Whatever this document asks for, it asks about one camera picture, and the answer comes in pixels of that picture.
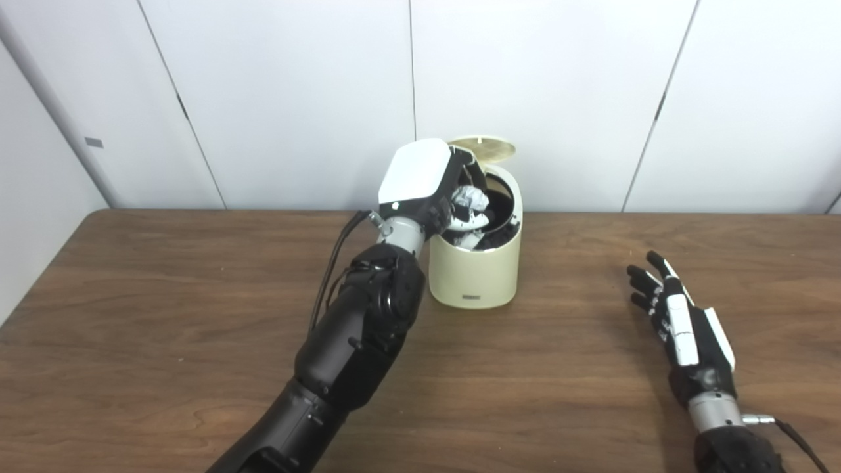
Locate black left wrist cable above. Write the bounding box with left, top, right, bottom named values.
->
left=309, top=210, right=385, bottom=332

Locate white paper ball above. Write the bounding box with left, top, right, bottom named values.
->
left=453, top=186, right=490, bottom=214

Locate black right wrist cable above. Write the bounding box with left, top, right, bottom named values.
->
left=742, top=414, right=830, bottom=473

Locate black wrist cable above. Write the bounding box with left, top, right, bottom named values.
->
left=309, top=210, right=385, bottom=332
left=742, top=414, right=830, bottom=473

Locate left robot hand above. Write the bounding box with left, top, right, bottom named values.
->
left=378, top=138, right=493, bottom=250

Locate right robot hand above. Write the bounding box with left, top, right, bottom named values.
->
left=627, top=250, right=737, bottom=408

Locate cream-colored lidded bin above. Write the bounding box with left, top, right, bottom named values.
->
left=428, top=135, right=524, bottom=309

